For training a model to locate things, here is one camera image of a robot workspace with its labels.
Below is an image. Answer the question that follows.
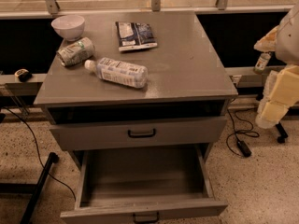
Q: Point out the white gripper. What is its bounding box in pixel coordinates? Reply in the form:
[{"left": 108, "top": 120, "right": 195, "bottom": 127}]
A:
[{"left": 253, "top": 26, "right": 299, "bottom": 129}]

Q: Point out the grey drawer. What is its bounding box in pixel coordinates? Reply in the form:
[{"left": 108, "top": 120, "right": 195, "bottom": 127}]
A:
[
  {"left": 61, "top": 145, "right": 227, "bottom": 224},
  {"left": 50, "top": 116, "right": 226, "bottom": 151}
]

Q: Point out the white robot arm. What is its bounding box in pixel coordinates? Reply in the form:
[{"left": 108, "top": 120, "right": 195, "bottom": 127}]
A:
[{"left": 254, "top": 3, "right": 299, "bottom": 129}]

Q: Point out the grey drawer cabinet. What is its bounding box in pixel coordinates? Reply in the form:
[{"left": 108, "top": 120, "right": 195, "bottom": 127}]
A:
[{"left": 33, "top": 10, "right": 239, "bottom": 163}]

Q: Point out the grey top drawer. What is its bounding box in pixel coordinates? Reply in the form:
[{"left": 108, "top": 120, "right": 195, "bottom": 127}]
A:
[{"left": 50, "top": 116, "right": 226, "bottom": 151}]

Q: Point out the small green bottle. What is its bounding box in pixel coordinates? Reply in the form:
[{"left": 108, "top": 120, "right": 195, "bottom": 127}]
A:
[{"left": 253, "top": 52, "right": 272, "bottom": 74}]

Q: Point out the blue white snack bag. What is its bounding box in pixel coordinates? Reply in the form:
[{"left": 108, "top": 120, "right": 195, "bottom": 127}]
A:
[{"left": 115, "top": 21, "right": 158, "bottom": 52}]

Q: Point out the clear plastic water bottle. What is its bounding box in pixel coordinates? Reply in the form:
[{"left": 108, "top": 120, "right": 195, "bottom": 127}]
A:
[{"left": 84, "top": 57, "right": 148, "bottom": 89}]

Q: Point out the crushed green white can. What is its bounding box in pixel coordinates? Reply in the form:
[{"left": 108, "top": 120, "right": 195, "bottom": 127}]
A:
[{"left": 56, "top": 37, "right": 95, "bottom": 67}]

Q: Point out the white bowl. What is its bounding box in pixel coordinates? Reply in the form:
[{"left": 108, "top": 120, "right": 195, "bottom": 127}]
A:
[{"left": 51, "top": 15, "right": 85, "bottom": 41}]

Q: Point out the black yellow tape measure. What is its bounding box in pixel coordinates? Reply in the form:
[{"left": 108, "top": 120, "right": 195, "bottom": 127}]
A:
[{"left": 15, "top": 68, "right": 32, "bottom": 82}]

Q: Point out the black stand leg left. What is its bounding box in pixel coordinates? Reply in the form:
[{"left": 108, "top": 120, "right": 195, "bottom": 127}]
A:
[{"left": 0, "top": 152, "right": 59, "bottom": 224}]

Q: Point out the black power adapter cable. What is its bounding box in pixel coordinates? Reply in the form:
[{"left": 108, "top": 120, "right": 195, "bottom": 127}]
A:
[{"left": 225, "top": 106, "right": 261, "bottom": 158}]

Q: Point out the black cable on left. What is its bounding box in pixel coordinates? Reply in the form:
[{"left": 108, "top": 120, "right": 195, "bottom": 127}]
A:
[{"left": 2, "top": 106, "right": 77, "bottom": 202}]

